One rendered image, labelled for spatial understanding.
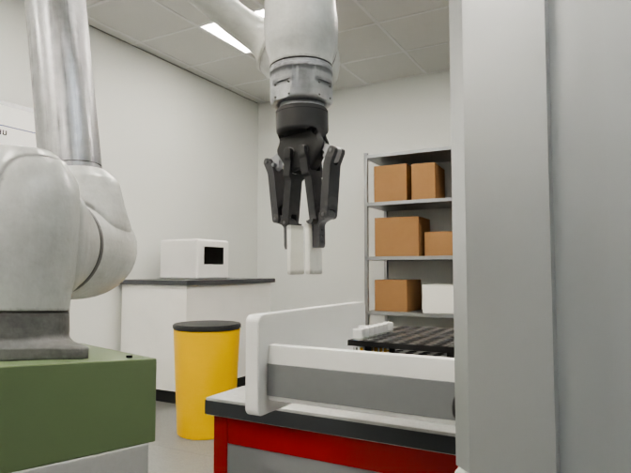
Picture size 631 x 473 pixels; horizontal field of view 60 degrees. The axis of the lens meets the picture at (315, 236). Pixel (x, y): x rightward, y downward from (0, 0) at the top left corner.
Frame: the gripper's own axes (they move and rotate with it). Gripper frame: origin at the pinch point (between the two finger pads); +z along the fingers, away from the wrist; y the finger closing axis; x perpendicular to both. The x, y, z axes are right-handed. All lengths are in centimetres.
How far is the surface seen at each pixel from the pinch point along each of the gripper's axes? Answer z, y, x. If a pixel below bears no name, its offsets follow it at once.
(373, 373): 13.4, 18.8, -12.3
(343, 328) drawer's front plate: 11.2, 3.1, 4.7
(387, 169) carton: -84, -193, 350
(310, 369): 13.4, 11.7, -13.6
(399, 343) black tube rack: 10.8, 19.5, -8.2
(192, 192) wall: -71, -349, 263
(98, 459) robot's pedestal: 24.7, -12.5, -23.8
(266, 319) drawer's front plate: 8.3, 6.3, -14.6
